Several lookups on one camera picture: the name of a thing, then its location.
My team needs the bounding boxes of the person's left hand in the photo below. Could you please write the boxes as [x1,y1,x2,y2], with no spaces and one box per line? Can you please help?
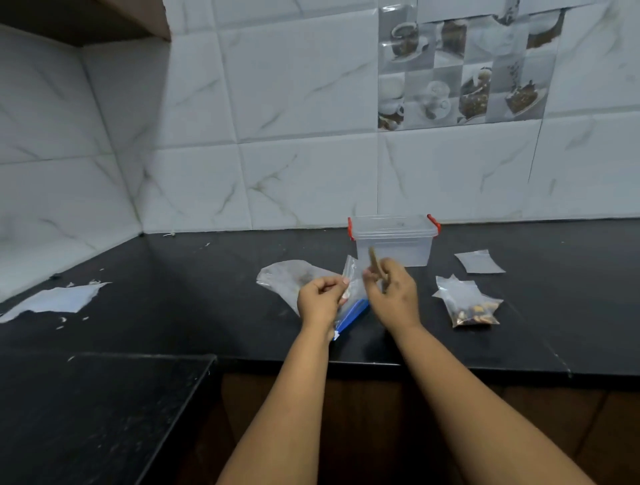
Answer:
[297,276,350,331]

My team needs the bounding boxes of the person's right hand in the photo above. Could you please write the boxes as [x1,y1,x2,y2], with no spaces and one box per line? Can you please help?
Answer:
[362,257,422,334]

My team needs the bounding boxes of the brown cinnamon stick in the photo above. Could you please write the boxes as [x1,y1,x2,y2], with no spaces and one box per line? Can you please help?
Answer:
[368,247,389,293]

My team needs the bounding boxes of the clear zip bag blue seal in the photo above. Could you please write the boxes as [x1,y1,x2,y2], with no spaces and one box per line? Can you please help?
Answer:
[332,255,371,341]

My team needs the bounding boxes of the person's left forearm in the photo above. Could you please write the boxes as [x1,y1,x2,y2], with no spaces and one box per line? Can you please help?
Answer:
[216,322,335,485]

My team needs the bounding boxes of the person's right forearm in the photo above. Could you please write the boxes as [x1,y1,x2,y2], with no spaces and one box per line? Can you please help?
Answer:
[390,324,597,485]

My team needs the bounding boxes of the clear plastic box red latches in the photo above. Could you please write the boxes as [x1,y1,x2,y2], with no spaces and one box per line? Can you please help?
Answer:
[347,214,442,268]

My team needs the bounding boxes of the crumpled clear plastic bag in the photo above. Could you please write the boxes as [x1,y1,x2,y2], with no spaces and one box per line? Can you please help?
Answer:
[256,260,342,317]

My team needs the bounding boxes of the clear bag of mixed spices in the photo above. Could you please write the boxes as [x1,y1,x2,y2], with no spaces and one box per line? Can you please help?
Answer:
[432,274,504,329]

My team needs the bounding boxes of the small flat clear plastic bag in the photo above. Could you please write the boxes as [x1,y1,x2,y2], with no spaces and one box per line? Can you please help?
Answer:
[454,249,507,275]

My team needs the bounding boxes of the brown wooden base cabinet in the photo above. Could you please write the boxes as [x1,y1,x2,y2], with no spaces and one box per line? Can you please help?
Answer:
[176,372,640,485]

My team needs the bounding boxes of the torn white paper sheet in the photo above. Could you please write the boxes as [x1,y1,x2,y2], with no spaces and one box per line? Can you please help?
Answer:
[0,281,113,324]

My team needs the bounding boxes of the brown wooden wall cabinet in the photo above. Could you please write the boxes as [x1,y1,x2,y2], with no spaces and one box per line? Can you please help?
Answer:
[0,0,172,48]

